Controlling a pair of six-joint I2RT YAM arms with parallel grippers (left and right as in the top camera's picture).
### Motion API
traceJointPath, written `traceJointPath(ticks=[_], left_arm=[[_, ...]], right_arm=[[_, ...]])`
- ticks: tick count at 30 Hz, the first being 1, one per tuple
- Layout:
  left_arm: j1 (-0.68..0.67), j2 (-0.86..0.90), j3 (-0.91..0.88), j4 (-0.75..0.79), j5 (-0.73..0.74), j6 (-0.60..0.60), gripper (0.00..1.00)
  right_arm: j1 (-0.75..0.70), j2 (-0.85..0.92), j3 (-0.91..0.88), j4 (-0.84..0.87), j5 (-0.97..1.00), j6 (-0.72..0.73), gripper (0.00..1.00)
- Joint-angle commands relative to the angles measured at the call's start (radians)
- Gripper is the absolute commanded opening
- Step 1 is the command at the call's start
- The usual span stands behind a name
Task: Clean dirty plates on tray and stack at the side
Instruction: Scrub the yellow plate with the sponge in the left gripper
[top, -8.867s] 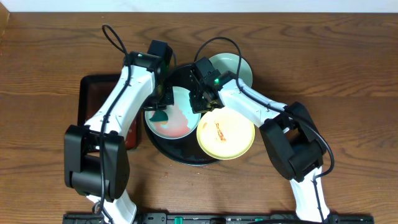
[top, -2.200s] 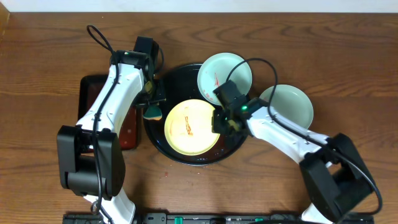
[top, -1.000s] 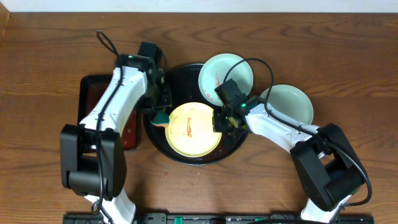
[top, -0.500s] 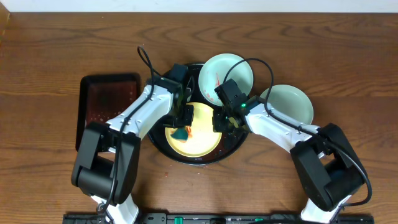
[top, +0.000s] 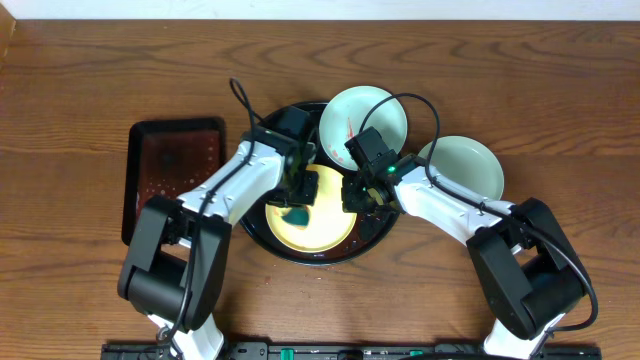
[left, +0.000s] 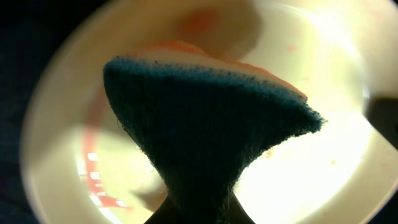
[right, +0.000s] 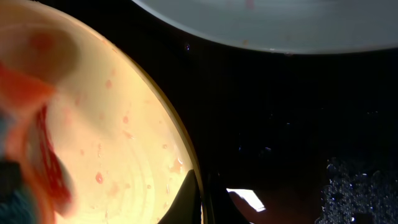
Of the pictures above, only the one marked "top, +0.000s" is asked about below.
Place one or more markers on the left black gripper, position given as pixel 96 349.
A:
pixel 276 199

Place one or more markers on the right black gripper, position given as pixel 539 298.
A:
pixel 350 202

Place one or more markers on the green scrubbing sponge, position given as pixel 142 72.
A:
pixel 296 216

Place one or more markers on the yellow plate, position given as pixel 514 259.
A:
pixel 331 231

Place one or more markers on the light blue plate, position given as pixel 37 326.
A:
pixel 470 164

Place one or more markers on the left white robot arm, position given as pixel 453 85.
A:
pixel 174 267

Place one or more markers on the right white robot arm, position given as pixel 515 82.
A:
pixel 530 274

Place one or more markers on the round black tray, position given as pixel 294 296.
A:
pixel 255 225

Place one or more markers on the black rectangular tray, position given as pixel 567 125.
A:
pixel 169 158

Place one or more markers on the pale green plate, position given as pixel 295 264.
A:
pixel 342 117

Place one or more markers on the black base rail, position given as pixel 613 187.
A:
pixel 263 351

